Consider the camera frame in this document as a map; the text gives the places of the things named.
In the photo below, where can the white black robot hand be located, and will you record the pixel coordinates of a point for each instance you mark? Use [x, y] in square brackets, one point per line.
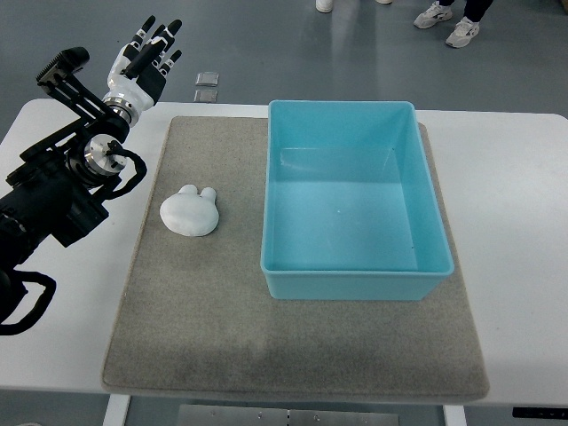
[139, 73]

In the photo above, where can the white plush rabbit toy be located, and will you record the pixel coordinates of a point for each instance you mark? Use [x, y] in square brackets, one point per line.
[189, 212]

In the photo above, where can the blue plastic box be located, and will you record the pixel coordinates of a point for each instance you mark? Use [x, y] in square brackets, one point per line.
[350, 211]

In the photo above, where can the upper floor socket plate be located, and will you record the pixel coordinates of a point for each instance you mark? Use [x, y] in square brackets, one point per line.
[207, 79]

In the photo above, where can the floor socket plate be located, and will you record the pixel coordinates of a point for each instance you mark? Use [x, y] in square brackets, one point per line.
[205, 96]
[207, 79]

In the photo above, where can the lower floor socket plate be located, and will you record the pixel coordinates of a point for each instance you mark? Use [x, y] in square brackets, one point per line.
[205, 96]

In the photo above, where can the grey felt mat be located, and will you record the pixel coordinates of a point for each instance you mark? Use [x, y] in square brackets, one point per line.
[196, 318]

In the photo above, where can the white sneaker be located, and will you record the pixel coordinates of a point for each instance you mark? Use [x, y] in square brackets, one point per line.
[464, 31]
[435, 14]

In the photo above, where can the left white table leg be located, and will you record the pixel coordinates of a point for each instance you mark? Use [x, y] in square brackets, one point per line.
[116, 410]

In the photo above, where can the white table leg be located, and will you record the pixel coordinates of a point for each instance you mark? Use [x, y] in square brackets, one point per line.
[454, 415]
[116, 410]

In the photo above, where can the white sneaker far right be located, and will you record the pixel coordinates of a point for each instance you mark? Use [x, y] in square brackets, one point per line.
[464, 31]

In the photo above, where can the right white table leg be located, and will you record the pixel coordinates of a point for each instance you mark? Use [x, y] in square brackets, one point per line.
[454, 415]

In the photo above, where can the black label under table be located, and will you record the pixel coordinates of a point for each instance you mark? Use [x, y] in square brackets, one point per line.
[543, 413]

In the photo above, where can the metal base plate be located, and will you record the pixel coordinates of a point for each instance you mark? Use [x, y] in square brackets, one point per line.
[198, 415]

